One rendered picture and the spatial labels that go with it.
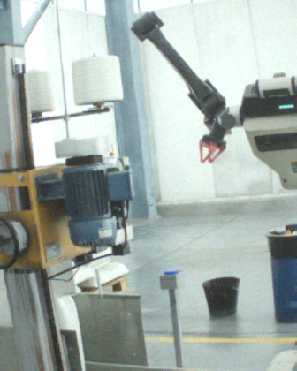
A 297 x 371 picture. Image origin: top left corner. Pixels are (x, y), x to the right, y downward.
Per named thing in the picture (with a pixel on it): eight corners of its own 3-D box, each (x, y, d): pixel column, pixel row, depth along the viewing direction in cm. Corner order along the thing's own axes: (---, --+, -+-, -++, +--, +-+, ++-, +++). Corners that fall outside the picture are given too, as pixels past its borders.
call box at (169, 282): (185, 284, 264) (184, 270, 264) (178, 289, 257) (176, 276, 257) (167, 284, 268) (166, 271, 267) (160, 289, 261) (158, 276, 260)
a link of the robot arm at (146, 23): (148, 10, 238) (127, 26, 239) (151, 9, 225) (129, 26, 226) (221, 97, 249) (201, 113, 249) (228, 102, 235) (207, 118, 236)
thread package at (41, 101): (64, 110, 230) (60, 65, 229) (41, 112, 217) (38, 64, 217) (31, 117, 237) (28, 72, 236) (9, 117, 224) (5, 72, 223)
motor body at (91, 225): (126, 239, 208) (118, 162, 207) (103, 248, 194) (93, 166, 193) (86, 240, 215) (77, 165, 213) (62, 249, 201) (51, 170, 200)
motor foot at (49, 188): (82, 198, 207) (79, 170, 207) (62, 202, 197) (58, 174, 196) (58, 199, 212) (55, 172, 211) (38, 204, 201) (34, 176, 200)
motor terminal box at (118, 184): (136, 205, 209) (132, 168, 208) (135, 208, 199) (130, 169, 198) (110, 207, 209) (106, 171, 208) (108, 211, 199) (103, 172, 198)
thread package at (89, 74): (133, 102, 220) (127, 54, 219) (109, 102, 205) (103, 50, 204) (90, 108, 227) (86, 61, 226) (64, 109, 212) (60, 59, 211)
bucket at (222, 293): (247, 306, 487) (245, 276, 486) (235, 318, 461) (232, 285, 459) (211, 307, 500) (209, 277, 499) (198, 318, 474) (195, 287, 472)
